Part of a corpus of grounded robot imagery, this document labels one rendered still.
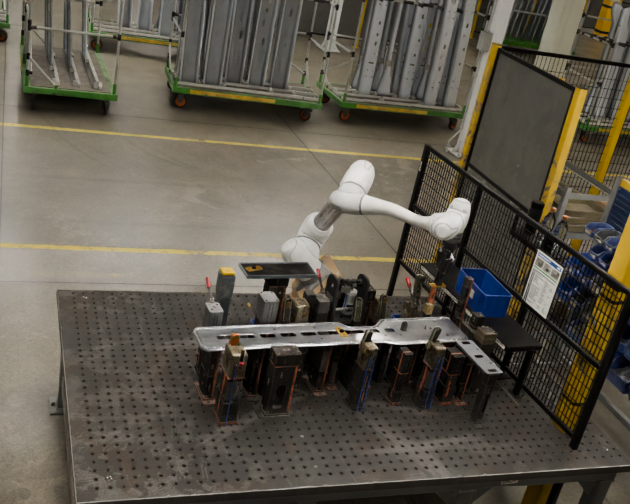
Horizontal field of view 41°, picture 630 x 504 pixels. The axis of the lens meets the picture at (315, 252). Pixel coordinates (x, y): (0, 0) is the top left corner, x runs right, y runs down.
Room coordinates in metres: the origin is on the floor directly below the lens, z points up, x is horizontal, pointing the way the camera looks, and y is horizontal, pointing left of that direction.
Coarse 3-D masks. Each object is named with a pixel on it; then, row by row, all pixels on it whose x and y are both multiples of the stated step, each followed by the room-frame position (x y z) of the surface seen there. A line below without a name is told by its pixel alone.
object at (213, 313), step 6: (210, 306) 3.36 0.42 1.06; (216, 306) 3.38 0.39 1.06; (204, 312) 3.38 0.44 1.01; (210, 312) 3.32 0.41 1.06; (216, 312) 3.33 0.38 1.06; (222, 312) 3.34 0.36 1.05; (204, 318) 3.37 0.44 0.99; (210, 318) 3.32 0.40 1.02; (216, 318) 3.33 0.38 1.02; (204, 324) 3.35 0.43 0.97; (210, 324) 3.32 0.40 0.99; (216, 324) 3.33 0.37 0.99; (198, 348) 3.39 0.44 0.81; (198, 354) 3.38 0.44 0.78; (198, 360) 3.36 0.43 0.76; (198, 366) 3.35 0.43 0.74; (198, 372) 3.34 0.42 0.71; (198, 378) 3.30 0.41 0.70
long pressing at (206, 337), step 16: (384, 320) 3.70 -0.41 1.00; (400, 320) 3.73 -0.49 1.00; (416, 320) 3.77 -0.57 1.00; (432, 320) 3.81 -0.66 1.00; (448, 320) 3.84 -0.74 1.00; (208, 336) 3.20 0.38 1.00; (256, 336) 3.29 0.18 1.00; (288, 336) 3.35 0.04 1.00; (304, 336) 3.38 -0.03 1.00; (320, 336) 3.41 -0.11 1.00; (336, 336) 3.44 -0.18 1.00; (352, 336) 3.47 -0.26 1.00; (384, 336) 3.54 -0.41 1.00; (400, 336) 3.57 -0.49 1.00; (416, 336) 3.60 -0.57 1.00; (448, 336) 3.67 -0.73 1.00; (464, 336) 3.71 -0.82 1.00
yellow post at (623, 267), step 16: (624, 240) 3.56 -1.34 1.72; (624, 256) 3.53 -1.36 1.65; (608, 272) 3.58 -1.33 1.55; (624, 272) 3.51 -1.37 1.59; (608, 288) 3.55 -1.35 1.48; (608, 320) 3.50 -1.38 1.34; (592, 336) 3.54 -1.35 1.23; (608, 336) 3.52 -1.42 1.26; (592, 352) 3.51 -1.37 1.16; (576, 368) 3.55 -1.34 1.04; (576, 384) 3.52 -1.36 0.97; (560, 400) 3.57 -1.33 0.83; (576, 416) 3.52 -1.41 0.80; (528, 496) 3.55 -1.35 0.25; (544, 496) 3.52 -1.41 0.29
